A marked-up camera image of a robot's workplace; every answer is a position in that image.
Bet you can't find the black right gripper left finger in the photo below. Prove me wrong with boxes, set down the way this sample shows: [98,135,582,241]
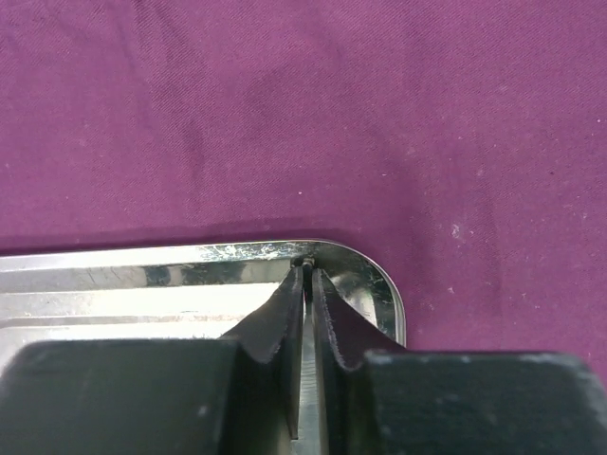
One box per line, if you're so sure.
[1,267,304,454]

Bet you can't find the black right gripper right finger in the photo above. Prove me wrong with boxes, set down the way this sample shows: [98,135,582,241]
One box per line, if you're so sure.
[311,269,606,454]

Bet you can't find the ridged steel dressing forceps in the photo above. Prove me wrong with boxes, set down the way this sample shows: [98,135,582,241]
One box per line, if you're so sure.
[292,257,329,454]

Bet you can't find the purple cloth wrap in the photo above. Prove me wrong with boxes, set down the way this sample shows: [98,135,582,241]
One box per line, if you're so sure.
[1,1,606,373]

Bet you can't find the stainless steel instrument tray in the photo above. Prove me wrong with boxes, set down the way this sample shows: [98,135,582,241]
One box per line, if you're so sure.
[1,240,407,370]

